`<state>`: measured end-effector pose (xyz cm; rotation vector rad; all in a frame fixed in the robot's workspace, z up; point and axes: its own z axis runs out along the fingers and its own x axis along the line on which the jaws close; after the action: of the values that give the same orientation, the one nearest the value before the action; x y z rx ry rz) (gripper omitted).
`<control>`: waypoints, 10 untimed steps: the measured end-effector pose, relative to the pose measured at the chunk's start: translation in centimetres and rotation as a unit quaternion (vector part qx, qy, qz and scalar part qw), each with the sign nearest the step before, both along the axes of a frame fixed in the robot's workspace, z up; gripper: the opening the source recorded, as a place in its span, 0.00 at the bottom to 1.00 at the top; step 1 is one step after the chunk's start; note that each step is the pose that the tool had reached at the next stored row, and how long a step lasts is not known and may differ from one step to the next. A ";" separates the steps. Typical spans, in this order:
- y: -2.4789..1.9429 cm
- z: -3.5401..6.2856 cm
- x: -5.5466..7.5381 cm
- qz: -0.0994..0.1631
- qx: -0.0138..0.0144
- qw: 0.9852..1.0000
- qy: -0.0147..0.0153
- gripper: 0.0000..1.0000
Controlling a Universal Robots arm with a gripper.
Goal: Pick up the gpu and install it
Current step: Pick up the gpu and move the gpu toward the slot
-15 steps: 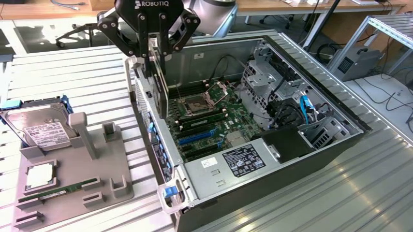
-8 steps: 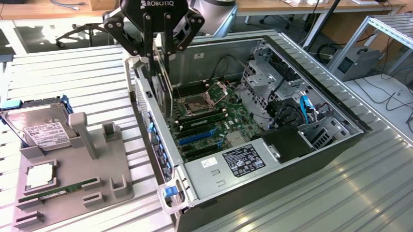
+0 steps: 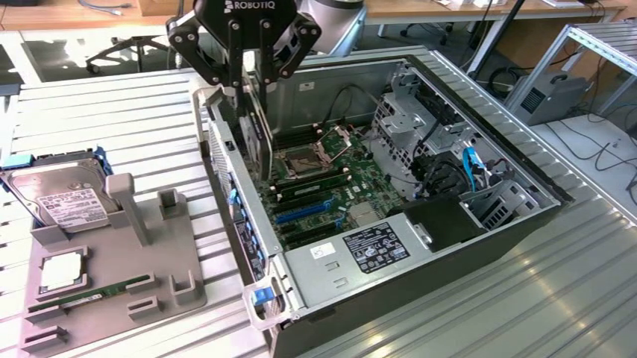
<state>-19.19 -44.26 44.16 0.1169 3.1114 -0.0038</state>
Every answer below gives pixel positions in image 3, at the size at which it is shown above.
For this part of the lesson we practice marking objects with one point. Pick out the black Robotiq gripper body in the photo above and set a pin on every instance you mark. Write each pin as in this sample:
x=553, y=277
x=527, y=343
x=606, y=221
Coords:
x=248, y=18

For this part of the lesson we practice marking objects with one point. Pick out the Nvidia graphics card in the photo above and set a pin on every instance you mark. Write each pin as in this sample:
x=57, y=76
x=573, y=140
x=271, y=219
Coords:
x=256, y=149

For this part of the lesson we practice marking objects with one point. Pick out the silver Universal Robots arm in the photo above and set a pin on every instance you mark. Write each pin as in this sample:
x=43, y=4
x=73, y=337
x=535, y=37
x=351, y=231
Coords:
x=328, y=5

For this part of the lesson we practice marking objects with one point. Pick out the brown cardboard box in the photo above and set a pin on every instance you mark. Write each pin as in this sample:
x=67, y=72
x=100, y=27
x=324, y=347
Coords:
x=164, y=7

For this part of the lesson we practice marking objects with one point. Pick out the metal socket cover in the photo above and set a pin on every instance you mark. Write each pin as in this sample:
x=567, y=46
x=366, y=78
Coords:
x=339, y=130

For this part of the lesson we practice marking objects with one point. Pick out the wooden desk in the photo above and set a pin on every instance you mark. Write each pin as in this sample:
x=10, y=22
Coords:
x=547, y=9
x=49, y=18

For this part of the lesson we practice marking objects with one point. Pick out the CPU socket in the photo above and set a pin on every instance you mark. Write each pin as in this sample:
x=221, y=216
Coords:
x=303, y=162

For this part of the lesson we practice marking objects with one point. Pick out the silver drive cage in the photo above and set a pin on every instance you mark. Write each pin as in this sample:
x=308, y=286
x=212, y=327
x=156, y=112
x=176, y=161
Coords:
x=438, y=134

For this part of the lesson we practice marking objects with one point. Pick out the green motherboard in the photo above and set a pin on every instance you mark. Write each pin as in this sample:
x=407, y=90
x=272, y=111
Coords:
x=363, y=179

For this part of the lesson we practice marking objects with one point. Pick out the labelled RAM stick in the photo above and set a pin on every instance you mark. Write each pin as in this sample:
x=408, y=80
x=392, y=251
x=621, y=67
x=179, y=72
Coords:
x=303, y=191

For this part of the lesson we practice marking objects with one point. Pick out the black slanted pole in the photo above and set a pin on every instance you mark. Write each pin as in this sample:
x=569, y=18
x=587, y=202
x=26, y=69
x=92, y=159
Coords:
x=497, y=35

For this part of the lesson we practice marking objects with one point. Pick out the blue card retention clip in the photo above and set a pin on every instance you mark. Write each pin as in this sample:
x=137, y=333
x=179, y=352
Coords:
x=231, y=197

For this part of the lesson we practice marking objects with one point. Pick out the blue expansion slot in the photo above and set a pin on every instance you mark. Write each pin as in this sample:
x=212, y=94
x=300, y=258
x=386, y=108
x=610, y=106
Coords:
x=303, y=213

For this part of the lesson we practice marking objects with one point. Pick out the hard disk with blue carrier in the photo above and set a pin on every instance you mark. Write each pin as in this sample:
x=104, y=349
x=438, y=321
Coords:
x=59, y=194

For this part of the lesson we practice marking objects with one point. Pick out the black expansion slot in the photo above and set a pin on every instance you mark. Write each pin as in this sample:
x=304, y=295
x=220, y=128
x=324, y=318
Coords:
x=311, y=229

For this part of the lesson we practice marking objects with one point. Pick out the grey computer tower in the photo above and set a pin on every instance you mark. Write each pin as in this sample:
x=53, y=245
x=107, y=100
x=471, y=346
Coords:
x=551, y=100

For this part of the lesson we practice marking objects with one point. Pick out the black plastic shroud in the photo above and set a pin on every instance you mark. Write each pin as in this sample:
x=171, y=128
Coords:
x=438, y=223

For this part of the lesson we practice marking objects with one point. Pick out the silver disk bay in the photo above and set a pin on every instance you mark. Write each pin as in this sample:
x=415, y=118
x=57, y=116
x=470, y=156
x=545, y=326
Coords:
x=497, y=210

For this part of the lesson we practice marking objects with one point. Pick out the grey parts rack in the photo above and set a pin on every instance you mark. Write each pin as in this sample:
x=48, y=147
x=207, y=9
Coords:
x=99, y=268

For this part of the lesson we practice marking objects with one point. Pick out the grey power supply unit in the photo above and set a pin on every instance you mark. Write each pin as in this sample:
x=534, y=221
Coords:
x=318, y=276

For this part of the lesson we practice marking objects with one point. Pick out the silver CPU chip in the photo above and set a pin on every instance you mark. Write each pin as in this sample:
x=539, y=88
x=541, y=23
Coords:
x=60, y=270

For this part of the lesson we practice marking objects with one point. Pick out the green RAM stick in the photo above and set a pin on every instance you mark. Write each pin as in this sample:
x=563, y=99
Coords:
x=99, y=292

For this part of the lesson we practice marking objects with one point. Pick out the blue case latch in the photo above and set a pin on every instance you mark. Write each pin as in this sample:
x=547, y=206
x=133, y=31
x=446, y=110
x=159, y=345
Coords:
x=259, y=297

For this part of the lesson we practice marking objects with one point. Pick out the open black PC case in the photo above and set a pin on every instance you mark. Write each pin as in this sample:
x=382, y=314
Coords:
x=398, y=309

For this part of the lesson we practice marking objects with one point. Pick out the aluminium profile frame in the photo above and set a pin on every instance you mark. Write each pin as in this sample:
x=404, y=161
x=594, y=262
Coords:
x=597, y=41

